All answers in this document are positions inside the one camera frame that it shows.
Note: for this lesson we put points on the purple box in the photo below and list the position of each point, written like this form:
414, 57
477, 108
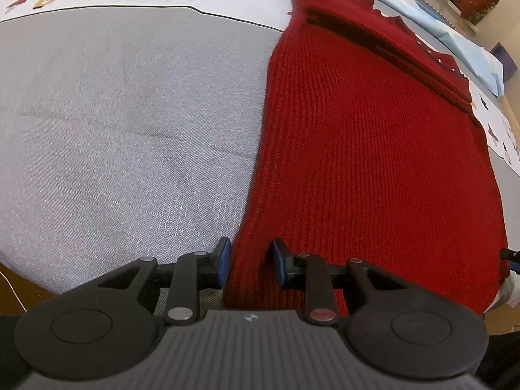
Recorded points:
508, 63

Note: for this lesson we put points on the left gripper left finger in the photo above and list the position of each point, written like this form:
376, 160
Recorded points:
213, 268

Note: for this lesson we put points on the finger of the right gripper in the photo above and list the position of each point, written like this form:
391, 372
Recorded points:
512, 257

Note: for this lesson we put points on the light blue folded quilt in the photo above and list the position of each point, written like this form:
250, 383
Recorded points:
487, 68

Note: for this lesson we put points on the dark red knitted sweater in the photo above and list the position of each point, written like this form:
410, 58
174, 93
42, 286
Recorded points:
369, 150

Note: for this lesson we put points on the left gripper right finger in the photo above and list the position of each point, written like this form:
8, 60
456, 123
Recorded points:
283, 261

